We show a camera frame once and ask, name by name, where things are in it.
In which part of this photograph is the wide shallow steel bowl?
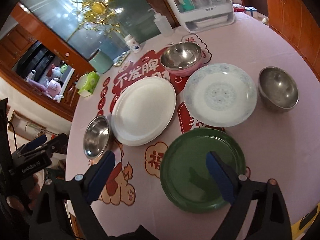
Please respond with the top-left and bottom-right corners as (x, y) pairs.
(83, 115), (112, 159)

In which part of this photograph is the dark green plate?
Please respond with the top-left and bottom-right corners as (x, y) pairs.
(160, 128), (246, 213)

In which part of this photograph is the blue patterned white plate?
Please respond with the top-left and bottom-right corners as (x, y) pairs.
(183, 63), (258, 127)

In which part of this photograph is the deep steel bowl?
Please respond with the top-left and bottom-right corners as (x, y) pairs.
(258, 66), (299, 113)

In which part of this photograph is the pink steel-lined bowl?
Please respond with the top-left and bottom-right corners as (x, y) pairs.
(160, 42), (202, 77)

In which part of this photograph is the person's left hand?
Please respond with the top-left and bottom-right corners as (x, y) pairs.
(6, 174), (41, 212)

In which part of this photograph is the pink plush toy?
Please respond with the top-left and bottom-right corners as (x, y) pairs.
(25, 63), (68, 102)

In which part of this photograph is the green tissue pack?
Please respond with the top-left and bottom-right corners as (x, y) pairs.
(75, 72), (100, 98)

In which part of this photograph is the yellow chair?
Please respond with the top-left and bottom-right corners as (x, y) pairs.
(291, 203), (319, 239)

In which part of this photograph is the teal ceramic cup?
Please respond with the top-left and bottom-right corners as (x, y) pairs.
(89, 49), (114, 74)

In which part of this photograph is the pink printed tablecloth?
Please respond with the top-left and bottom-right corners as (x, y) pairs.
(66, 13), (319, 239)

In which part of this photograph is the small white pill bottle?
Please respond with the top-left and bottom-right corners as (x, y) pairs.
(124, 35), (142, 53)

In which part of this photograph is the glass door gold ornament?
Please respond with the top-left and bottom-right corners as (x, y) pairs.
(18, 0), (162, 61)

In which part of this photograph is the white squeeze bottle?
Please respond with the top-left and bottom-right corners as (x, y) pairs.
(148, 8), (174, 37)

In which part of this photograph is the white clear-lid storage box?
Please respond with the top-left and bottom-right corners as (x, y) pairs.
(167, 0), (235, 33)

